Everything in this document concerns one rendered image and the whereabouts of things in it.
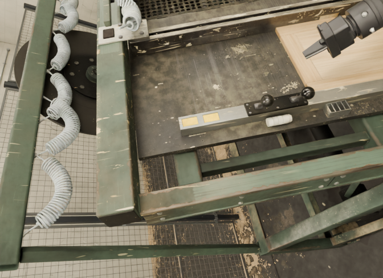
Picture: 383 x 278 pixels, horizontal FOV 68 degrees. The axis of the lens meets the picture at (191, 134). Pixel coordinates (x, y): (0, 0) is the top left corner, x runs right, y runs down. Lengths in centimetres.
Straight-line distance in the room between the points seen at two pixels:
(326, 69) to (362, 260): 165
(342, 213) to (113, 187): 113
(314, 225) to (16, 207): 136
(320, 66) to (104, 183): 84
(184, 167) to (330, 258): 190
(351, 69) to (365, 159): 39
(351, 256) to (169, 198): 191
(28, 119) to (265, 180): 104
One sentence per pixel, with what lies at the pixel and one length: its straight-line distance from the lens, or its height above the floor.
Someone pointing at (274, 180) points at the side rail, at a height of 152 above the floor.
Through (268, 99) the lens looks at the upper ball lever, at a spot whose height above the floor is 155.
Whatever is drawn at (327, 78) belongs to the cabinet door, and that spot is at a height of 123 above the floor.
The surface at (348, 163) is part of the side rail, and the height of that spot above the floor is 134.
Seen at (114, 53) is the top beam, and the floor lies 189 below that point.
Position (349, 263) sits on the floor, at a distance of 255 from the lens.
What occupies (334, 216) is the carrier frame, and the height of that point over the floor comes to 79.
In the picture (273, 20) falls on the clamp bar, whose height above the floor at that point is 133.
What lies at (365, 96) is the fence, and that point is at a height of 118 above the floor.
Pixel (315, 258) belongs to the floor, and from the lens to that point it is 272.
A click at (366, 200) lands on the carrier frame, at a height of 79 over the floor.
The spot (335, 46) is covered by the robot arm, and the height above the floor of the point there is 142.
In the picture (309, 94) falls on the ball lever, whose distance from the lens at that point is 87.
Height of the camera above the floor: 210
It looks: 28 degrees down
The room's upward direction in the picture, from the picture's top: 82 degrees counter-clockwise
